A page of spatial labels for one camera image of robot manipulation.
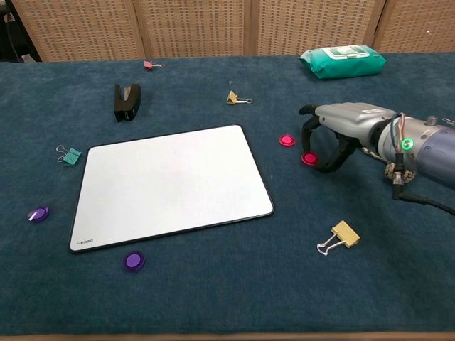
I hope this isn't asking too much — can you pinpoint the small yellow binder clip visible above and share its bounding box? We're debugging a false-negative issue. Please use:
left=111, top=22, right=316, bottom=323
left=226, top=90, right=254, bottom=106

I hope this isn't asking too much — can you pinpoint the teal binder clip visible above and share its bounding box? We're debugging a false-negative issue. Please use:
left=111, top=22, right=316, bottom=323
left=55, top=144, right=83, bottom=167

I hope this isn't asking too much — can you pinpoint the black stapler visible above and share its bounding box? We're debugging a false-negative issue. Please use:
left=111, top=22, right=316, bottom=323
left=113, top=82, right=142, bottom=124

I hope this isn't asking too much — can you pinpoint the purple round magnet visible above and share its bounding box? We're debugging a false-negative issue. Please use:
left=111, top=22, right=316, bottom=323
left=122, top=251, right=146, bottom=274
left=27, top=205, right=51, bottom=224

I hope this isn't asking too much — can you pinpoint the green wet wipes pack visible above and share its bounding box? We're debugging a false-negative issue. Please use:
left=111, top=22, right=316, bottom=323
left=298, top=45, right=387, bottom=80

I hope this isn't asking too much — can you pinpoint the wicker folding screen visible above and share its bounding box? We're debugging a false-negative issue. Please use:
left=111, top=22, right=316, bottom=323
left=10, top=0, right=455, bottom=63

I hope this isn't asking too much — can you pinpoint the white magnetic board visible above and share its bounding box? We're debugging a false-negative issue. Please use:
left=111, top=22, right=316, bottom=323
left=67, top=124, right=275, bottom=254

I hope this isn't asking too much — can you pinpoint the camouflage rope bundle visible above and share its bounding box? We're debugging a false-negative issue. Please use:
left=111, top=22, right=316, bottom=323
left=359, top=147, right=416, bottom=185

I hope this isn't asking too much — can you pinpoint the blue carpet table cover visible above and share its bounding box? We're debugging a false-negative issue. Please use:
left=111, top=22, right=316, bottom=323
left=0, top=52, right=455, bottom=337

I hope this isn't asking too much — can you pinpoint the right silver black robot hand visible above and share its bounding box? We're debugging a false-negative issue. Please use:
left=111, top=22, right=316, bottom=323
left=298, top=102, right=397, bottom=174

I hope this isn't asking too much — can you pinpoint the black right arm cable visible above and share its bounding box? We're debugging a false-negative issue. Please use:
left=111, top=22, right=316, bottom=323
left=390, top=161, right=455, bottom=216

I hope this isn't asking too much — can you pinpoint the large yellow binder clip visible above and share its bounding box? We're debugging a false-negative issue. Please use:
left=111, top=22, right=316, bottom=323
left=316, top=220, right=361, bottom=256

